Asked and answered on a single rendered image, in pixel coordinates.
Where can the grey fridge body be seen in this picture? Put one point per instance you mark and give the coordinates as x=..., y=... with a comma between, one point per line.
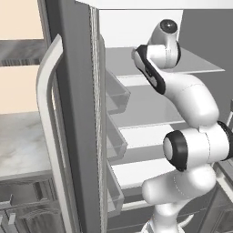
x=127, y=27

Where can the grey fridge door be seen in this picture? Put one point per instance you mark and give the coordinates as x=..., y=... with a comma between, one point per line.
x=77, y=100

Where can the clear fridge door bin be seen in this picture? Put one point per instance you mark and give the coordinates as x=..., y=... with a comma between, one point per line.
x=114, y=194
x=115, y=142
x=116, y=94

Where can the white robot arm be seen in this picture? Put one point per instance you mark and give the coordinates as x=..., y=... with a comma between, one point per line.
x=194, y=103

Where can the glass fridge shelf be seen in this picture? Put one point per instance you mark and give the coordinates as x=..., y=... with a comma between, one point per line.
x=121, y=60
x=136, y=173
x=145, y=109

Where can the grey marble wall shelf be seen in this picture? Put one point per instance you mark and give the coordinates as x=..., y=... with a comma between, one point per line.
x=18, y=51

